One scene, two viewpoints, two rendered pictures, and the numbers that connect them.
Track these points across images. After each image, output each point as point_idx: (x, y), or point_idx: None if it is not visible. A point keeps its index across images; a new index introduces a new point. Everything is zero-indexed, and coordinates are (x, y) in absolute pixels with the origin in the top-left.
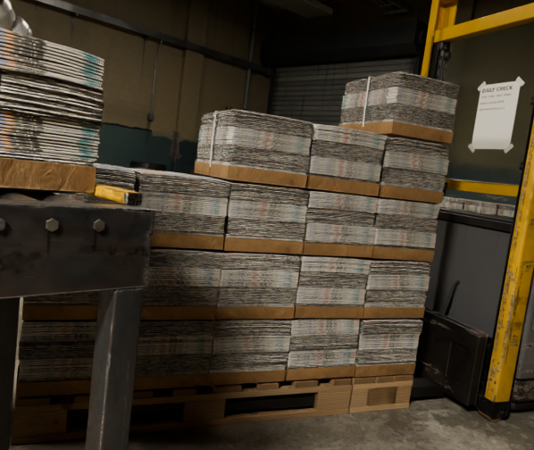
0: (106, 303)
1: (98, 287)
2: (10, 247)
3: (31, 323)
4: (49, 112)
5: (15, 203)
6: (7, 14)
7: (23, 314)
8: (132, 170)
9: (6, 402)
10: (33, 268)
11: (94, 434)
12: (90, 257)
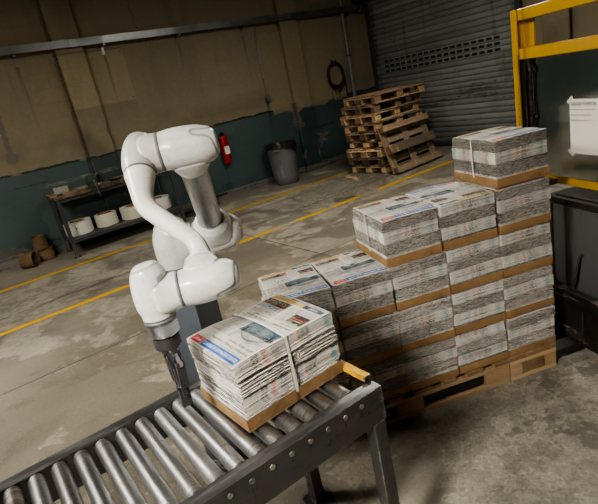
0: (370, 430)
1: (368, 429)
2: (334, 434)
3: None
4: (317, 351)
5: (329, 415)
6: (228, 223)
7: None
8: (326, 283)
9: None
10: (343, 436)
11: (380, 482)
12: (361, 420)
